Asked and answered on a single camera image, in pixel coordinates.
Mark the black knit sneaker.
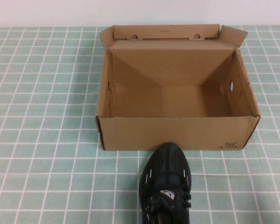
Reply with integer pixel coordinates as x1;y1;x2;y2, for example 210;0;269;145
138;141;193;224

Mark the brown cardboard shoe box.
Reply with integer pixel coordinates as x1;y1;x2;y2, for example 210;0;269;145
96;23;261;151

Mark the green checked tablecloth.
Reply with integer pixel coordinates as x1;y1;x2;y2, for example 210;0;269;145
0;26;280;224

